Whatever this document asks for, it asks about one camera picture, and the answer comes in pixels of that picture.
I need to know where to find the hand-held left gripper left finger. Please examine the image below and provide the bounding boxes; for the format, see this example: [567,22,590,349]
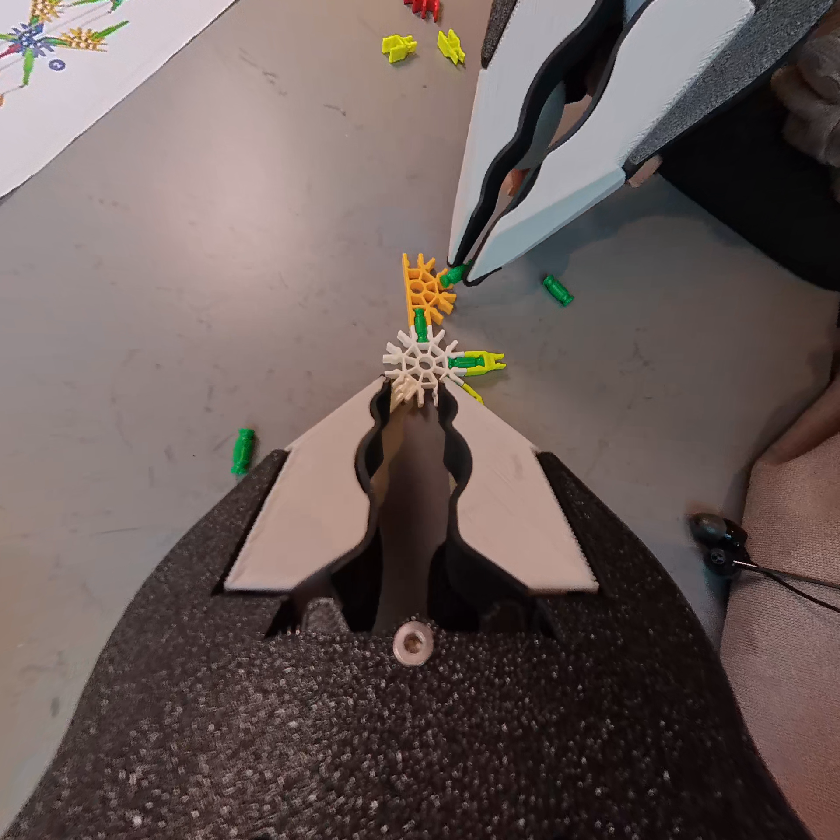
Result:
[222,375,393,597]

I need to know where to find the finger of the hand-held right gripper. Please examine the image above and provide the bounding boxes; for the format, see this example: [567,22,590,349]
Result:
[465,0,757,287]
[446,0,601,266]

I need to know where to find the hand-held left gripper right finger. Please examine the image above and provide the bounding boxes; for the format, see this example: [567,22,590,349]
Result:
[436,378,601,597]

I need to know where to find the white snowflake connector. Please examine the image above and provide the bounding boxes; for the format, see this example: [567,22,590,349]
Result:
[382,326,460,408]

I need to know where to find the orange half-circle connector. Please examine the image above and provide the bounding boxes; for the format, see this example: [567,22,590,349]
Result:
[402,252,458,327]

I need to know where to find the person's right forearm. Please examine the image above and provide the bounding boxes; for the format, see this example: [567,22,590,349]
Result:
[646,66,840,293]

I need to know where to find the black earbuds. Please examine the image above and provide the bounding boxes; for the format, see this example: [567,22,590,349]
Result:
[689,512,840,614]

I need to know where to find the printed instruction sheet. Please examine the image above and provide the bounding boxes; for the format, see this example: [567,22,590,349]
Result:
[0,0,237,199]

